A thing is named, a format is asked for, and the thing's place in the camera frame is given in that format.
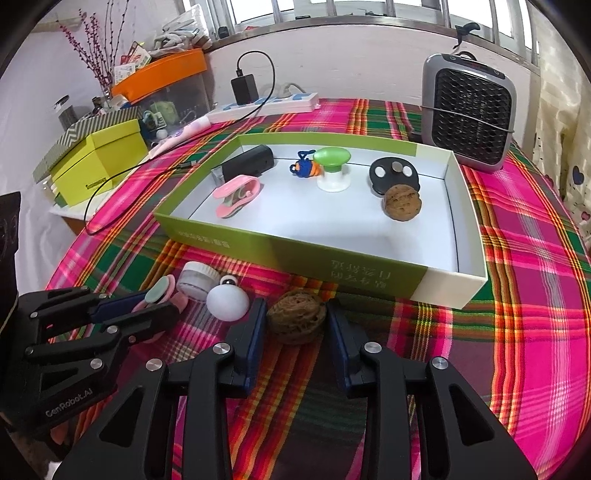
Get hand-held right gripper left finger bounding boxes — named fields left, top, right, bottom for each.
left=55, top=298, right=269, bottom=480

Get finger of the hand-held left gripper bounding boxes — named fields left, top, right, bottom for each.
left=16, top=286, right=153, bottom=344
left=25, top=302, right=181, bottom=370

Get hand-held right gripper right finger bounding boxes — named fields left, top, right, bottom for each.
left=325, top=298, right=539, bottom=480

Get pink clip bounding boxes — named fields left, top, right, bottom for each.
left=213, top=174, right=262, bottom=219
left=131, top=274, right=190, bottom=344

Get brown walnut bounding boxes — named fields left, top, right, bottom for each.
left=267, top=290, right=328, bottom=344
left=383, top=185, right=423, bottom=223

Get green cardboard box tray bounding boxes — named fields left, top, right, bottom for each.
left=153, top=131, right=489, bottom=310

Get blue orange knotted keychain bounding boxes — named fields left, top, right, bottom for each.
left=289, top=148, right=320, bottom=178

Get green white mushroom-shaped toy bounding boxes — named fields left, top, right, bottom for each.
left=313, top=147, right=352, bottom=192

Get white ball toy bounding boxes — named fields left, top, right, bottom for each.
left=205, top=274, right=251, bottom=322

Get small white jar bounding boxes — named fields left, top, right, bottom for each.
left=176, top=261, right=221, bottom=303

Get yellow-green box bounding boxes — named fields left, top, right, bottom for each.
left=50, top=119, right=149, bottom=208

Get black round disc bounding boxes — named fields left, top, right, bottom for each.
left=368, top=157, right=420, bottom=197

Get chevron-patterned box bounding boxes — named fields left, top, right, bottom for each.
left=33, top=105, right=144, bottom=183

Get black bike light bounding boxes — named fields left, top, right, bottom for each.
left=211, top=144, right=275, bottom=185

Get plaid tablecloth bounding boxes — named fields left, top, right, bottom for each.
left=44, top=97, right=591, bottom=480

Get white pink tube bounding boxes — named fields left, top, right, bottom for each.
left=148, top=115, right=212, bottom=155

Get glass jar black lid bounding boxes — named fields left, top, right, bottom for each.
left=54, top=95, right=81, bottom=130

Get white power strip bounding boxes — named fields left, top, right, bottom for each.
left=208, top=91, right=320, bottom=123

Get orange-lidded plastic container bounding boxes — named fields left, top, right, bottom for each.
left=111, top=47, right=208, bottom=134

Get stack of paper packets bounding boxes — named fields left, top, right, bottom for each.
left=113, top=41, right=153, bottom=86

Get dried flower branches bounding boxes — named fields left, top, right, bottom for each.
left=60, top=0, right=130, bottom=100

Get grey fan heater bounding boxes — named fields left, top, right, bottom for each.
left=421, top=53, right=518, bottom=172

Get grey white cloth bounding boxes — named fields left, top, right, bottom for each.
left=152, top=4, right=213, bottom=51

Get patterned curtain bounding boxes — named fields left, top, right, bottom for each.
left=531, top=28, right=591, bottom=259

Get metal window bars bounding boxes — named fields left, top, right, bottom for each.
left=203, top=0, right=541, bottom=47

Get black charger with cable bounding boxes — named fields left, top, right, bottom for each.
left=84, top=51, right=278, bottom=236

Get black window handle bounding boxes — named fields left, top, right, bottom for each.
left=455, top=22, right=482, bottom=51

